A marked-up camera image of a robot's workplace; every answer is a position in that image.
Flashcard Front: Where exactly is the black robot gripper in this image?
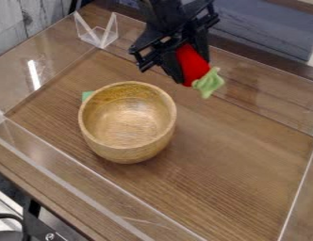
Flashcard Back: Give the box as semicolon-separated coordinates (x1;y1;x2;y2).
129;0;219;84

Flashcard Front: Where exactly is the red plush strawberry toy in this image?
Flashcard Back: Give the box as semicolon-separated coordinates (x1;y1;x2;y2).
176;43;224;99

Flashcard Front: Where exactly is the green object behind bowl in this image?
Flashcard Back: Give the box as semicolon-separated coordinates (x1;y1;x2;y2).
82;91;94;102

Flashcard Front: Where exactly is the grey sofa cushion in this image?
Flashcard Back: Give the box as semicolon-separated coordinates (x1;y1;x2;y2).
212;0;313;62

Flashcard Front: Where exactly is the wooden bowl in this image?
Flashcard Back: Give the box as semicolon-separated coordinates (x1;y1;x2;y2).
77;81;178;164

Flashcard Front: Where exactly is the clear acrylic corner bracket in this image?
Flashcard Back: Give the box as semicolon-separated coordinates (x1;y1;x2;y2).
73;12;119;49

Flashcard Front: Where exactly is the clear acrylic tray wall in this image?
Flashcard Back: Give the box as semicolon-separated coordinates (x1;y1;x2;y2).
0;18;313;241

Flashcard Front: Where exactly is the black cable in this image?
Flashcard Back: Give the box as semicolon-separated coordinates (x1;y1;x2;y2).
0;213;31;241

